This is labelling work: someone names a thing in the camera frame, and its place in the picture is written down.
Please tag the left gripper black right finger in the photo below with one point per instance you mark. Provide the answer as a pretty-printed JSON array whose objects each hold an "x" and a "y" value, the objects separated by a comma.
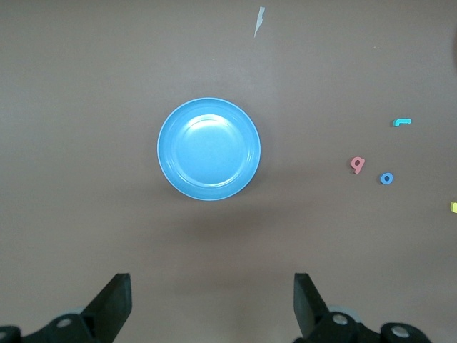
[{"x": 310, "y": 314}]

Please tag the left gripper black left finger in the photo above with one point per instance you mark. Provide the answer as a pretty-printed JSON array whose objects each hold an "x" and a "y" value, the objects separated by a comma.
[{"x": 107, "y": 311}]

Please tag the blue letter o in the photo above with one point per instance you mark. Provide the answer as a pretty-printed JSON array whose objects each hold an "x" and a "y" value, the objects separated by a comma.
[{"x": 382, "y": 178}]

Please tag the pink letter g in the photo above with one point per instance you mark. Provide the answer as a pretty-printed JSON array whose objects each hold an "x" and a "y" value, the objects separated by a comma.
[{"x": 360, "y": 168}]

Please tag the teal letter l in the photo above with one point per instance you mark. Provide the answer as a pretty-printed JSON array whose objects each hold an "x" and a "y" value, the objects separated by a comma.
[{"x": 401, "y": 122}]

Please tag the yellow letter u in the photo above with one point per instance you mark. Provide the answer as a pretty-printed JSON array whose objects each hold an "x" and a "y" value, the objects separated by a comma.
[{"x": 454, "y": 207}]

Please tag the blue plate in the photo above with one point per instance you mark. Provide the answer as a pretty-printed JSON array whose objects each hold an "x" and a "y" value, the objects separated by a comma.
[{"x": 209, "y": 150}]

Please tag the white tape scrap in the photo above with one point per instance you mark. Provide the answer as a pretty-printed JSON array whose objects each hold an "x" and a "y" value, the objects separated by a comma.
[{"x": 258, "y": 23}]

